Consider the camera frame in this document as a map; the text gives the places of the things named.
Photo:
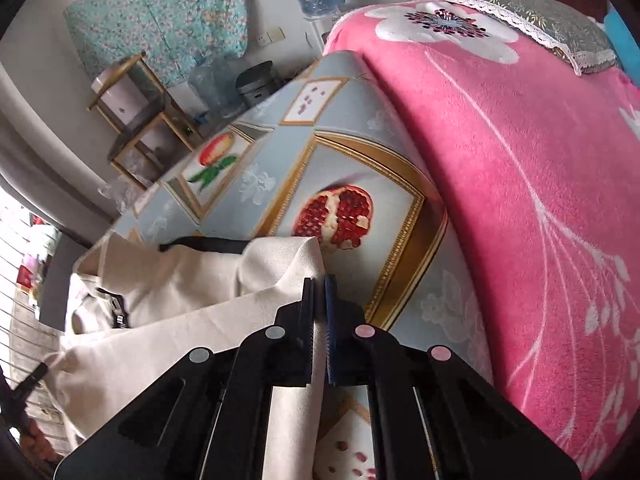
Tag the wooden chair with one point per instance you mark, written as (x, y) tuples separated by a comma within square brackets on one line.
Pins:
[(145, 125)]

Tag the clear empty water jug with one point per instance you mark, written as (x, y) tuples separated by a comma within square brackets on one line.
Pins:
[(215, 85)]

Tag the grey lace pillow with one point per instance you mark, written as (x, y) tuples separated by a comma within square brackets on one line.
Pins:
[(540, 20)]

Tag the white cylindrical appliance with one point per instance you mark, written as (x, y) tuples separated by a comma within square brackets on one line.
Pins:
[(120, 95)]

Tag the dark rice cooker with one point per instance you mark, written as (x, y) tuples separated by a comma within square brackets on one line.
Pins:
[(257, 84)]

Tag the beige zip jacket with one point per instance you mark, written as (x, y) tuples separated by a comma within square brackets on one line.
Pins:
[(175, 310)]

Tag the window railing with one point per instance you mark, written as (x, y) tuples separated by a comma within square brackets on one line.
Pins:
[(20, 320)]

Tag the clear plastic bag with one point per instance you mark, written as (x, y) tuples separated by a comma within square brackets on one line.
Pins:
[(122, 195)]

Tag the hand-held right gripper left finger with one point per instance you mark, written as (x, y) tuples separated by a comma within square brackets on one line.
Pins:
[(307, 310)]

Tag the wall socket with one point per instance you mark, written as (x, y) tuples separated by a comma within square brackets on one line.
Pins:
[(270, 36)]

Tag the red box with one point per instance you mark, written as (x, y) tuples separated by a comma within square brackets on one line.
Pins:
[(25, 277)]

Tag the person's left hand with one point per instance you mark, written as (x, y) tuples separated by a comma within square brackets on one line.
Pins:
[(42, 442)]

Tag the white water dispenser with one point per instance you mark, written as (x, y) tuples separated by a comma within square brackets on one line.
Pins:
[(322, 32)]

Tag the pink floral blanket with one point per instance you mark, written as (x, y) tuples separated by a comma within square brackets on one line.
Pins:
[(525, 185)]

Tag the fruit print tablecloth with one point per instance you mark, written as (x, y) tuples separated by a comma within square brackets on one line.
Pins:
[(300, 160)]

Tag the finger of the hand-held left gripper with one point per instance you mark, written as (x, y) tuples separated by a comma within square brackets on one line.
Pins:
[(32, 377)]

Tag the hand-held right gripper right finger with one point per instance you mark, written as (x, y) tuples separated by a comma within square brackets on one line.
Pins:
[(331, 310)]

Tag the floral teal cloth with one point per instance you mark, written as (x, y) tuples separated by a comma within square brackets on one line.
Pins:
[(165, 10)]

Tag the dark cabinet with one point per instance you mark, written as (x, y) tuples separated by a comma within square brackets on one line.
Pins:
[(65, 280)]

